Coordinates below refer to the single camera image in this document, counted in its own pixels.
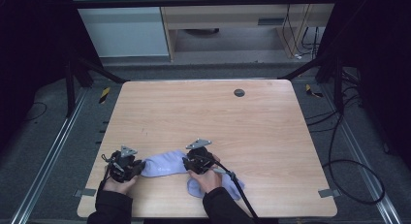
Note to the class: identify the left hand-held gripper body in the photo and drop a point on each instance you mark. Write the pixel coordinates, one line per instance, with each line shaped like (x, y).
(122, 167)

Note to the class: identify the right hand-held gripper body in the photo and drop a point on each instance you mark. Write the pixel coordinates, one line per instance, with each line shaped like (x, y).
(200, 161)

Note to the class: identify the light purple sock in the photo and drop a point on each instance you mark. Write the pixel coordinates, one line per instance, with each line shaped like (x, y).
(231, 186)
(163, 164)

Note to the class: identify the person's left hand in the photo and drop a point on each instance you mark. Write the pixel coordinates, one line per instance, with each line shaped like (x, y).
(119, 186)

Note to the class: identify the person's right hand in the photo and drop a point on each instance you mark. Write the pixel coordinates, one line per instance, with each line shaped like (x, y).
(208, 182)

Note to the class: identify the black yellow striped tape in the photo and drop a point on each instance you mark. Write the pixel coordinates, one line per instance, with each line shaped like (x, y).
(104, 95)
(312, 91)

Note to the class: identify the grey round table grommet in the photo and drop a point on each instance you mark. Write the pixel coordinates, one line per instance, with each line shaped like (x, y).
(239, 92)

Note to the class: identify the black metal stand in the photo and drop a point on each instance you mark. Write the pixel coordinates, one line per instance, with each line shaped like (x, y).
(84, 75)
(329, 75)

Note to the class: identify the white cabinet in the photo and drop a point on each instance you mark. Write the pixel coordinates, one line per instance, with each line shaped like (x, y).
(122, 30)

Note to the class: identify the black curtain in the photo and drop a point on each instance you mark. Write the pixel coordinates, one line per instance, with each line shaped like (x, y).
(32, 56)
(381, 72)

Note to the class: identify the wooden desk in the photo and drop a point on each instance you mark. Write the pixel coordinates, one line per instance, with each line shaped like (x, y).
(226, 17)

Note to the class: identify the grey metal table bracket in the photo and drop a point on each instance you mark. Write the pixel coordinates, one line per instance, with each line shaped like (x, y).
(329, 193)
(84, 192)

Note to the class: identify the aluminium floor rail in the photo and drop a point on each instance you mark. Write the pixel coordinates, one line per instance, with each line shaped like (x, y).
(48, 159)
(365, 166)

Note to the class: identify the black horizontal frame bar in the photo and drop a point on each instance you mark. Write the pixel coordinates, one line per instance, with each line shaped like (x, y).
(194, 2)

